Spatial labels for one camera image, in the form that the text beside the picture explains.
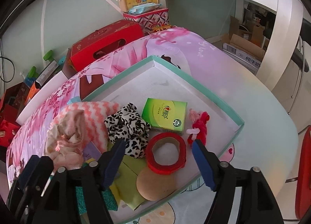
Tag black hanging cables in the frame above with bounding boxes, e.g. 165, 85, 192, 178
0, 39, 16, 84

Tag red gift box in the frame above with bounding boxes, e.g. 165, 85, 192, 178
70, 19, 143, 72

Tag pink zigzag striped cloth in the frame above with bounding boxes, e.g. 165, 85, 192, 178
50, 101, 120, 153

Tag open dark red box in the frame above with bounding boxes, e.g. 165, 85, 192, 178
1, 82, 30, 123

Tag blue wet wipes pack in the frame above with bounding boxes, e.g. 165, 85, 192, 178
128, 3, 162, 15

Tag red white patterned box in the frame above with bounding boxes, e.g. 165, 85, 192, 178
123, 8, 170, 35

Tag beige pink scrunchie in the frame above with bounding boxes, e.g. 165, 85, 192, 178
44, 109, 86, 172

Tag leopard print scrunchie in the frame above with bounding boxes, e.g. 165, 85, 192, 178
104, 103, 151, 158

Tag purple packet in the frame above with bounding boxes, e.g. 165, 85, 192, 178
82, 142, 102, 161

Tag teal shallow cardboard tray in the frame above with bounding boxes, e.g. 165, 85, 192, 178
77, 55, 245, 224

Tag cardboard box under desk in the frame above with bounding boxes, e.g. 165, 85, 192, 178
221, 16, 269, 75

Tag green dumbbell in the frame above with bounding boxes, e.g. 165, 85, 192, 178
43, 50, 54, 62
27, 66, 38, 79

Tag red pink plush hair tie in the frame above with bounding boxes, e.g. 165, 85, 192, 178
185, 108, 211, 147

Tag white foam board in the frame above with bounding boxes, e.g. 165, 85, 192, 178
16, 71, 68, 126

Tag orange cardboard box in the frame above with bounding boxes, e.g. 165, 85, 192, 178
24, 81, 41, 106

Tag red felt handbag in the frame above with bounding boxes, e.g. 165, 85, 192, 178
0, 119, 21, 147

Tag yellow green scouring sponge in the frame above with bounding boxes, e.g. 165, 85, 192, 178
75, 157, 122, 216

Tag blue liquid plastic bottle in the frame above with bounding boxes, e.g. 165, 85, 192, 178
19, 72, 35, 88

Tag red tape roll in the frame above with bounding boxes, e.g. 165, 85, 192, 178
145, 133, 187, 175

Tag light green cloth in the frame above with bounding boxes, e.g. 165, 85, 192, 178
110, 155, 147, 210

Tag green tissue pack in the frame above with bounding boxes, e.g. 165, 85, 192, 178
141, 98, 188, 135

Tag round yellow packaged sponge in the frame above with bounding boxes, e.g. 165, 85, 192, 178
136, 167, 176, 201

